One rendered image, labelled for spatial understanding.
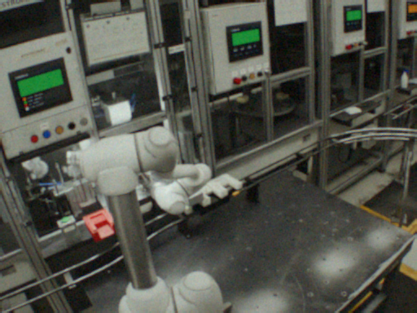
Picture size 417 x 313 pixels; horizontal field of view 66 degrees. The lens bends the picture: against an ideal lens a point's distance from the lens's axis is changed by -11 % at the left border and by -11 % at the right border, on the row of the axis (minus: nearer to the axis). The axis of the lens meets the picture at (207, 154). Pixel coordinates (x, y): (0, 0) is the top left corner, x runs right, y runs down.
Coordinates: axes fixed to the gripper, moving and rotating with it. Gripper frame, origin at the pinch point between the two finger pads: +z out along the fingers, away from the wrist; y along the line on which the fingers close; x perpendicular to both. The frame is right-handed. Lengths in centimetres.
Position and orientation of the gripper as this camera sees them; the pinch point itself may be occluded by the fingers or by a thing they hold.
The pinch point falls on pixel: (140, 175)
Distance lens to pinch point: 197.3
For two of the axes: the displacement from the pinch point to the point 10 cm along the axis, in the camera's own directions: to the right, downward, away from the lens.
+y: -1.1, -8.9, -4.4
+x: -8.2, 3.3, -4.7
